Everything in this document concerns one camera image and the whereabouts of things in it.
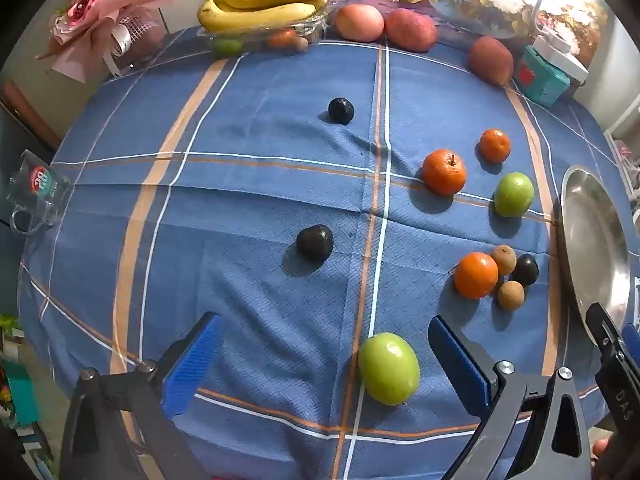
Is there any small green jujube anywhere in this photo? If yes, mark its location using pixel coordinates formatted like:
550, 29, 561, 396
494, 172, 536, 218

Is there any orange fruit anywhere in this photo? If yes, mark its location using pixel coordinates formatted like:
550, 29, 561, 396
267, 29, 299, 50

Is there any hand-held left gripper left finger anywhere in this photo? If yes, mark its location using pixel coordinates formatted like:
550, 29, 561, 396
59, 311, 223, 480

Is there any dark red apple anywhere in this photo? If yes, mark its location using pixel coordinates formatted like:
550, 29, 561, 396
467, 36, 515, 87

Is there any smooth orange mandarin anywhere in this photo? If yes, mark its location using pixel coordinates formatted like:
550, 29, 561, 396
453, 252, 500, 300

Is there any teal and green packaging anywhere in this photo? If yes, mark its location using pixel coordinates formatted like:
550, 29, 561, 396
0, 312, 56, 480

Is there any glass mug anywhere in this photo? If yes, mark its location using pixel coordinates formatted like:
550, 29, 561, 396
5, 150, 73, 236

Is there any pale red apple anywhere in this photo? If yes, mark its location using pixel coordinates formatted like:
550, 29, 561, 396
334, 4, 386, 43

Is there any small orange mandarin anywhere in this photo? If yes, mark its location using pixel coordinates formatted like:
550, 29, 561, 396
479, 128, 512, 164

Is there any pink flower bouquet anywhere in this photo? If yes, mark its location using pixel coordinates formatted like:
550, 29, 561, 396
35, 0, 181, 83

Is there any teal box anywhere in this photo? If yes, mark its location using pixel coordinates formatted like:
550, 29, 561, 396
515, 46, 572, 108

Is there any white clip lamp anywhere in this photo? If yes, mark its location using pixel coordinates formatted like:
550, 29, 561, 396
530, 0, 590, 83

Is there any stainless steel plate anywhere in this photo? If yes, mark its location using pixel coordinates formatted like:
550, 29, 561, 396
557, 166, 632, 333

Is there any small black plum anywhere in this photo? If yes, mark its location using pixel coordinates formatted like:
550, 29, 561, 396
328, 97, 356, 125

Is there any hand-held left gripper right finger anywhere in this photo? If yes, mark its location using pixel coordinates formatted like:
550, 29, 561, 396
428, 315, 593, 480

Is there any large green jujube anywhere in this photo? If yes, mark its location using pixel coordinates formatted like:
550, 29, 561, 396
358, 332, 421, 407

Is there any blue plaid tablecloth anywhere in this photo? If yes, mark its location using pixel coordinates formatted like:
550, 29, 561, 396
17, 25, 636, 480

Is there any orange mandarin with stem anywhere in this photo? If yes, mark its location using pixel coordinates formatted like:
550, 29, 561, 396
421, 149, 468, 197

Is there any large black plum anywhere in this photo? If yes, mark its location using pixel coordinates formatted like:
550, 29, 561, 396
296, 225, 335, 262

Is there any green fruit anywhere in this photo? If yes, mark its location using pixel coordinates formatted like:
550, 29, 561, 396
212, 37, 244, 57

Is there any clear plastic tray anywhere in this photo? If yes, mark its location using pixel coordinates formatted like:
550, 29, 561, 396
196, 2, 333, 56

